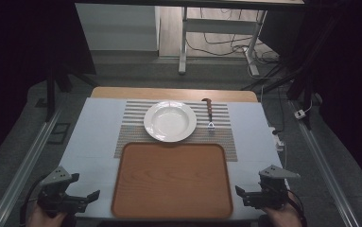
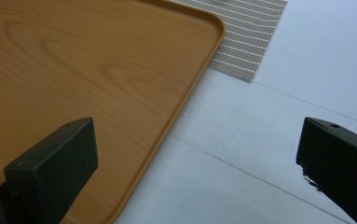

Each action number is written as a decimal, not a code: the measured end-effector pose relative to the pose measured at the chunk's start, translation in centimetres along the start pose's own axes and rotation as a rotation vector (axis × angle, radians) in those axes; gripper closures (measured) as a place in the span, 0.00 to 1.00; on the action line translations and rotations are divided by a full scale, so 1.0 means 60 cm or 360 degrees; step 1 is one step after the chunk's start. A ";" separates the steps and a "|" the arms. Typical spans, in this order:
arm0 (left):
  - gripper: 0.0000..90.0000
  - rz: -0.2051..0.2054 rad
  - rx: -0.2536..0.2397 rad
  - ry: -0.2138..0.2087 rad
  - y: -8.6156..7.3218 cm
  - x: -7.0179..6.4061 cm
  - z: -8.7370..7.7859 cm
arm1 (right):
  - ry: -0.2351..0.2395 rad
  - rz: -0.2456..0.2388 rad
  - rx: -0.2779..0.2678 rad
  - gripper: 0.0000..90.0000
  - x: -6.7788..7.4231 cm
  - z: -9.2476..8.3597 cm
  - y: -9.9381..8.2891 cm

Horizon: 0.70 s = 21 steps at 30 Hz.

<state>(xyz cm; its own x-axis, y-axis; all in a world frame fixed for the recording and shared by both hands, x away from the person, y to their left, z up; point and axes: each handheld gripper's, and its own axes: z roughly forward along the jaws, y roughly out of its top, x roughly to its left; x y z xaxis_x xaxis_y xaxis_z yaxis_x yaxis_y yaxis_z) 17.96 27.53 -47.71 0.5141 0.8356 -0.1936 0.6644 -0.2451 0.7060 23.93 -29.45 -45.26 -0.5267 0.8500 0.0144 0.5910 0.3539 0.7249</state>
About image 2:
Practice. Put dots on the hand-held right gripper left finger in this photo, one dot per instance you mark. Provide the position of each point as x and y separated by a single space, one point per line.
50 168

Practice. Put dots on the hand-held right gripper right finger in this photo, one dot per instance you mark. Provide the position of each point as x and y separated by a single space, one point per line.
340 161

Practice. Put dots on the wood-grain tray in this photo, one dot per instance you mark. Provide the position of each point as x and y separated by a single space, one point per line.
83 71

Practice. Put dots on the grey woven placemat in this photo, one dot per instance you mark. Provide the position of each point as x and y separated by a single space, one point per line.
247 34

